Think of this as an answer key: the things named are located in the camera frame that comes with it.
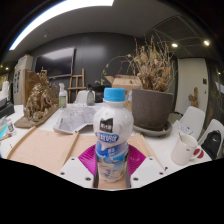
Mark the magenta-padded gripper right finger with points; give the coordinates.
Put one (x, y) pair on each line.
(148, 170)

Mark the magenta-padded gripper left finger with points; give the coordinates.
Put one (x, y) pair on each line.
(75, 170)

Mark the white blue-capped drink bottle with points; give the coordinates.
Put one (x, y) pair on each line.
(112, 123)

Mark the flattened brown cardboard sheet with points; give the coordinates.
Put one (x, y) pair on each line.
(43, 148)

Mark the white mug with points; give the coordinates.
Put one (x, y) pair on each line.
(183, 150)

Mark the grey pot saucer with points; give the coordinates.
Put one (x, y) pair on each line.
(163, 131)

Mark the printed white paper sheet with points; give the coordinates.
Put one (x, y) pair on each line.
(75, 118)

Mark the grey-brown plant pot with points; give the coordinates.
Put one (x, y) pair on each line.
(151, 108)

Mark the white chair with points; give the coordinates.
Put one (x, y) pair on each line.
(216, 126)
(193, 120)

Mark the black backpack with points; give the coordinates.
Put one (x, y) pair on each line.
(212, 144)

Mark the white green spray bottle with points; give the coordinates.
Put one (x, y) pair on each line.
(62, 98)

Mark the dark grey spray bottle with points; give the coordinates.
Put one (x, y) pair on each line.
(90, 97)

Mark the brown carved wooden sculpture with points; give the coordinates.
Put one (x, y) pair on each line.
(38, 100)

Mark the black bag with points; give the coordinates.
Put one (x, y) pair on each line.
(101, 92)

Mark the small wooden figure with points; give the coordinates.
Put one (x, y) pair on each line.
(193, 97)

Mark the wooden easel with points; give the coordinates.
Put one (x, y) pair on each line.
(76, 83)

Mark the brown cardboard box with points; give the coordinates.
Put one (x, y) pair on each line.
(124, 82)

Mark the black desk device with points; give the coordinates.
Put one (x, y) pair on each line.
(6, 109)

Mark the dried brown plant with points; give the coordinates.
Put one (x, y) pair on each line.
(151, 66)

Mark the round ceiling spotlight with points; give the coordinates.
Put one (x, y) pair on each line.
(174, 45)
(206, 42)

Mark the long ceiling light strip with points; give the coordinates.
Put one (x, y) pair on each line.
(50, 15)

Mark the black wall screen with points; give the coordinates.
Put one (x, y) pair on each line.
(55, 62)

